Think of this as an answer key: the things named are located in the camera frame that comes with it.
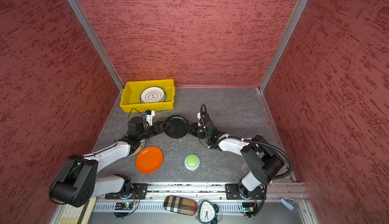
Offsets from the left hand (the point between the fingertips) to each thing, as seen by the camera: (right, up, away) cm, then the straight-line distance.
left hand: (168, 126), depth 86 cm
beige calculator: (-40, -36, -19) cm, 58 cm away
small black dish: (+6, +1, -1) cm, 6 cm away
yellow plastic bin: (-34, +15, +26) cm, 46 cm away
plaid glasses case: (+10, -33, -18) cm, 39 cm away
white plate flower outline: (-17, +20, +24) cm, 35 cm away
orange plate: (-10, -18, -3) cm, 21 cm away
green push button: (+14, -19, -3) cm, 24 cm away
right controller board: (+42, -36, -15) cm, 57 cm away
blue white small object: (+61, -34, -15) cm, 72 cm away
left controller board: (-16, -35, -16) cm, 42 cm away
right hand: (+9, -2, 0) cm, 10 cm away
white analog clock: (+22, -35, -20) cm, 46 cm away
